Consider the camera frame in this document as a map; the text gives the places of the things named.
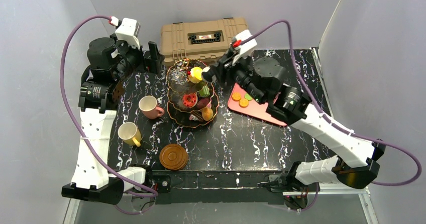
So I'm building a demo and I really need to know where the green layered cake slice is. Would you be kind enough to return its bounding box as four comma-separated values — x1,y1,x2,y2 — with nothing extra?
198,85,210,98

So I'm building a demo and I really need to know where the yellow roll cake with cherry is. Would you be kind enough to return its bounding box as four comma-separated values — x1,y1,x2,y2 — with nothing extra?
188,67,202,84

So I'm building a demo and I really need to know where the pink serving tray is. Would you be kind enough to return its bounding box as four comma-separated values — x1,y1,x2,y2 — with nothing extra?
227,83,286,126

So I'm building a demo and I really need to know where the black three tier cake stand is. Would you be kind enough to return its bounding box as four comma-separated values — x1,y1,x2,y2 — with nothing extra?
166,58,219,128

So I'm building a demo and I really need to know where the orange sugared bun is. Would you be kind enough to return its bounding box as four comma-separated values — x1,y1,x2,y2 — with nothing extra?
201,107,214,121

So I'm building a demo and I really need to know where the red strawberry tart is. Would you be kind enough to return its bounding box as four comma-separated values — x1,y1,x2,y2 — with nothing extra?
182,93,198,108

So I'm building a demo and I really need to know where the chocolate layered cake slice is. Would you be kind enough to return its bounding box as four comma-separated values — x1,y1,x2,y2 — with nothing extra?
189,114,204,122

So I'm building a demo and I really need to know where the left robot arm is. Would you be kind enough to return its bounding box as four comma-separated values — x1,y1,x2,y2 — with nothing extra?
61,35,164,205

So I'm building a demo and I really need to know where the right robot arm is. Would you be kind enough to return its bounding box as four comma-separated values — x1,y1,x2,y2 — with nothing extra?
201,49,385,191

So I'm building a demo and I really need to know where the yellow dotted biscuit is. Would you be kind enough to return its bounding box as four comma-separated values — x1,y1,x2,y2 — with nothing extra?
231,92,242,101
239,98,249,108

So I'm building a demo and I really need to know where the green macaron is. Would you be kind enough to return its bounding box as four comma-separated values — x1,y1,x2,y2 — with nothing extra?
244,93,253,101

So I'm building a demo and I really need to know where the tan plastic toolbox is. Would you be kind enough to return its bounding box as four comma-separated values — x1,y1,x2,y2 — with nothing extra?
160,18,248,67

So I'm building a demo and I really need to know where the pink mug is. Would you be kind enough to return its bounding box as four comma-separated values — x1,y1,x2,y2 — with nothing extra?
138,95,165,119

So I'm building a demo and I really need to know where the yellow mug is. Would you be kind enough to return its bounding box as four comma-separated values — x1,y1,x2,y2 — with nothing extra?
118,122,142,147

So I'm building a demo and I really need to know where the stack of wooden coasters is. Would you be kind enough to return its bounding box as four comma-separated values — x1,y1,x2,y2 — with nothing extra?
159,144,188,171

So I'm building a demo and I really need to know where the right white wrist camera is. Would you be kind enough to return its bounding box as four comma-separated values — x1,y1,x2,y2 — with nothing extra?
232,29,257,66

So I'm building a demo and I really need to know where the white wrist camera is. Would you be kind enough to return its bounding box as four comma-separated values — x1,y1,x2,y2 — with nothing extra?
109,16,140,49
232,29,257,66

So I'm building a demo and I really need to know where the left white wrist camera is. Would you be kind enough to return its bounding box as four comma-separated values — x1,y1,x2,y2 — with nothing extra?
109,16,140,49

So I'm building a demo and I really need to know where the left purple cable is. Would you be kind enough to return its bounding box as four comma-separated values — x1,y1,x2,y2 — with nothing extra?
60,15,159,216

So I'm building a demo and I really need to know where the purple cable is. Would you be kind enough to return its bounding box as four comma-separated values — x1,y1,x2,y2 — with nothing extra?
60,15,159,216
239,19,422,213

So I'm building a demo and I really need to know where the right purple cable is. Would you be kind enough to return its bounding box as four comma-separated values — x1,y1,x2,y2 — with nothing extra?
239,19,422,213

